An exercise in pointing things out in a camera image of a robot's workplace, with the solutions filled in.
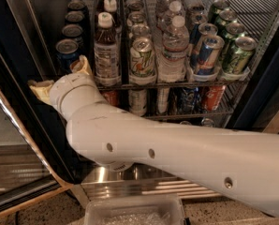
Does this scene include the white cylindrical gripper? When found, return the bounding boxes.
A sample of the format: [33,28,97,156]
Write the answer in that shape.
[27,55,106,121]

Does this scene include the blue pepsi can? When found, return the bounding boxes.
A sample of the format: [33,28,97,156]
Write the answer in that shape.
[55,38,80,73]

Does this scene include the brown tea bottle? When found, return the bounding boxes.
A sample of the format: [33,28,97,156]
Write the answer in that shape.
[94,12,119,78]
[102,0,123,30]

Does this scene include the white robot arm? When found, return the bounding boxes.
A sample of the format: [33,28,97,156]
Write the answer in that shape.
[27,56,279,218]

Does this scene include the dark pepsi can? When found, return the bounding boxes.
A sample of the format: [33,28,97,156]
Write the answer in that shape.
[65,11,86,27]
[62,24,84,47]
[67,0,89,15]

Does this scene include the orange can middle shelf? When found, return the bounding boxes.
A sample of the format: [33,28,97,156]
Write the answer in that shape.
[102,90,119,107]

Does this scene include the rear dark pepsi can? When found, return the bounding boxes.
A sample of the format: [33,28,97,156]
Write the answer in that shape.
[67,0,89,15]

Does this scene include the white can middle shelf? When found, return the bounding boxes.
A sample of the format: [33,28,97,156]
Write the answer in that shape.
[128,89,147,116]

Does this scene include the front white 7up can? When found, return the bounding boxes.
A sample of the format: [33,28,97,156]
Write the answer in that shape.
[130,37,154,77]

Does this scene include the open glass fridge door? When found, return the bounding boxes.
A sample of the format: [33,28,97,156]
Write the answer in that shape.
[0,53,72,218]

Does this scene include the rear 7up can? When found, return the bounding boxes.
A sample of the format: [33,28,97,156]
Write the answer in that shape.
[126,0,144,13]

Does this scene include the silver can middle shelf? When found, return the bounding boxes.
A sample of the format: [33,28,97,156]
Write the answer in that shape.
[156,87,169,114]

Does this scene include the blue can middle shelf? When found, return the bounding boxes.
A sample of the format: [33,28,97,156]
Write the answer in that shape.
[177,87,198,114]

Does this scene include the blue can shelf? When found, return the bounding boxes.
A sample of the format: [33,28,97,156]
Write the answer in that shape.
[177,87,198,114]
[201,118,215,128]

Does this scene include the red bull can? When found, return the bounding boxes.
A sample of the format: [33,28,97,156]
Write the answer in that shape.
[186,4,204,18]
[190,22,218,68]
[189,14,208,44]
[195,35,225,75]

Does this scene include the front red bull can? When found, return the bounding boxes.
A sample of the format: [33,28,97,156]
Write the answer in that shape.
[195,35,225,75]

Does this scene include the rear red bull can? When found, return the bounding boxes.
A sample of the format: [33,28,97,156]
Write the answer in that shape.
[186,4,204,18]

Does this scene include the blue can bottom shelf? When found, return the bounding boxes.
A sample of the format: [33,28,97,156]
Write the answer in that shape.
[201,118,215,128]

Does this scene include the red can middle shelf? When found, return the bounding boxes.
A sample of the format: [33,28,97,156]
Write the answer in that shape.
[201,85,226,111]

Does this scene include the stainless steel fridge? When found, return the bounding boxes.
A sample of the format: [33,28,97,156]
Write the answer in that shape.
[0,0,279,203]

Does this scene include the rear green soda can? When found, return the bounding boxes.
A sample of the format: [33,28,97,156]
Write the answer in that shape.
[208,0,230,23]

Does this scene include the green soda can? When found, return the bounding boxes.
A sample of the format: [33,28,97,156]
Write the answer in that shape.
[208,0,230,23]
[214,9,238,30]
[222,37,257,75]
[221,22,245,58]

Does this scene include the front green soda can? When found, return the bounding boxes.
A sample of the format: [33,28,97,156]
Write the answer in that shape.
[222,37,257,75]

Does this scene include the front clear water bottle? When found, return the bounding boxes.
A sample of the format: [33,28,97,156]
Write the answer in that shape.
[160,15,189,76]

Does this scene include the clear plastic bin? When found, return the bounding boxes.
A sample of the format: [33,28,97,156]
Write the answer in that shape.
[84,194,187,225]

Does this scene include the top wire shelf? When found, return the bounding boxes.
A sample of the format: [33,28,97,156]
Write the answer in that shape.
[54,0,279,91]

